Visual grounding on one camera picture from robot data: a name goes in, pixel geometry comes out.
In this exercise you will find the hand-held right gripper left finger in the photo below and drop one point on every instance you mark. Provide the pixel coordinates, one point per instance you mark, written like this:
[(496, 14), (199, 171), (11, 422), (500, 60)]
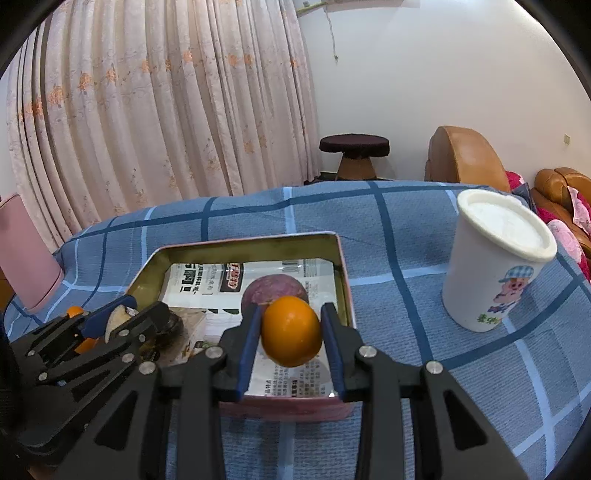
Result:
[(247, 355)]

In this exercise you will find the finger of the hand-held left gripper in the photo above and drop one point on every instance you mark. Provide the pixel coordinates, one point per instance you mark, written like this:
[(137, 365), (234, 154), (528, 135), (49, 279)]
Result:
[(143, 325), (94, 323)]

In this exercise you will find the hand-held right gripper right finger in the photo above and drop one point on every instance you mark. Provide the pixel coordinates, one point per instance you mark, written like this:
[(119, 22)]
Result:
[(332, 353)]

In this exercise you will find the pale banana piece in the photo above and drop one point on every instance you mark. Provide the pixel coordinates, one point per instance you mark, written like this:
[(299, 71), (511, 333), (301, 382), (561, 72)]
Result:
[(114, 323)]

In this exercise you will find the orange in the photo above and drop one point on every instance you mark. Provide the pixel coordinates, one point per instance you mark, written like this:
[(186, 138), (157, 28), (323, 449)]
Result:
[(292, 332)]

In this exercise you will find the pink metal tin box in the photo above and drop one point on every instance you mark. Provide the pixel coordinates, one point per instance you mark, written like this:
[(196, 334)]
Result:
[(345, 281)]

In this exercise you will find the round purple fruit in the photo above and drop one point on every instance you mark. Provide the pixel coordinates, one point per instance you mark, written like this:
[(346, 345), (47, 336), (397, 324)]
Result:
[(270, 288)]

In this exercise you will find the newspaper sheet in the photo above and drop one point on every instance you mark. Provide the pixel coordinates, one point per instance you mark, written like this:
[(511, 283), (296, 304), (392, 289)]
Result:
[(203, 281)]

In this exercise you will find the blue plaid tablecloth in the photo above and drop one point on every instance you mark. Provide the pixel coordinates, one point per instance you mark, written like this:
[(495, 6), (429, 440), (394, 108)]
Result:
[(406, 240)]

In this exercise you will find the white cartoon print cup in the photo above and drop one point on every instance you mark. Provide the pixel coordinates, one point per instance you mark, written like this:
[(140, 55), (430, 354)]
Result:
[(489, 258)]

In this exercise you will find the dark round stool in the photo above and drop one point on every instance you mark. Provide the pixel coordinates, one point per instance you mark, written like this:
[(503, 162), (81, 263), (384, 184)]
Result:
[(354, 145)]

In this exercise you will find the pink floral curtain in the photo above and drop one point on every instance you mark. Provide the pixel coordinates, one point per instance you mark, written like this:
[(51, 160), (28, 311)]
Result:
[(161, 106)]

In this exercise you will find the brown leather sofa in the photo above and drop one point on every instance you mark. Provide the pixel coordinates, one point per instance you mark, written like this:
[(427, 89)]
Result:
[(461, 157)]

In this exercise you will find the pink floral sofa cushion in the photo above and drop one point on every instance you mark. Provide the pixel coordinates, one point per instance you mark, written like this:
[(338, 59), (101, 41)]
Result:
[(565, 235)]

